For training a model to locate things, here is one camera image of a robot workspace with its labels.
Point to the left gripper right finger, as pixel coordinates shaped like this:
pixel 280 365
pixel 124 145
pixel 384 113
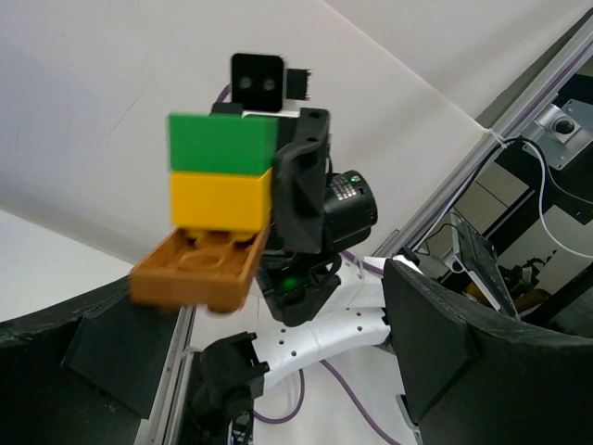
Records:
pixel 476 376

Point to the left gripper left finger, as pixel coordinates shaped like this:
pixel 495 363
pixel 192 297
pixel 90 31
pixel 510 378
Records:
pixel 83 371

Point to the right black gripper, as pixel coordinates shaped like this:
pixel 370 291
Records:
pixel 299 179

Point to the green curved lego brick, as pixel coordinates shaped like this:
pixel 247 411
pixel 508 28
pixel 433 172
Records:
pixel 221 143

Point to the yellow lego brick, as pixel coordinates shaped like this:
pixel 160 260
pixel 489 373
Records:
pixel 220 202

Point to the long brown lego plate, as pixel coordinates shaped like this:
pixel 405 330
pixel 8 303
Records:
pixel 214 271

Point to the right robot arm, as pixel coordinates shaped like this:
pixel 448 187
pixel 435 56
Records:
pixel 308 287

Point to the aluminium front rail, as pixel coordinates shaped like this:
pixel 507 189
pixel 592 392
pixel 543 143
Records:
pixel 164 422

